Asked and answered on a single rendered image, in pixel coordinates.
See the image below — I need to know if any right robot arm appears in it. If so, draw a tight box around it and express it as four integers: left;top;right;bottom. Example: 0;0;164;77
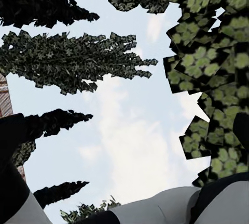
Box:
0;159;202;224

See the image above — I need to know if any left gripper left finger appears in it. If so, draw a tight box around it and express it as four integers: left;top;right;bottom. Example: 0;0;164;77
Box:
0;113;27;175

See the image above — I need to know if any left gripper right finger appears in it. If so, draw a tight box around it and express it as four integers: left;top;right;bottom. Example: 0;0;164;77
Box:
232;113;249;154

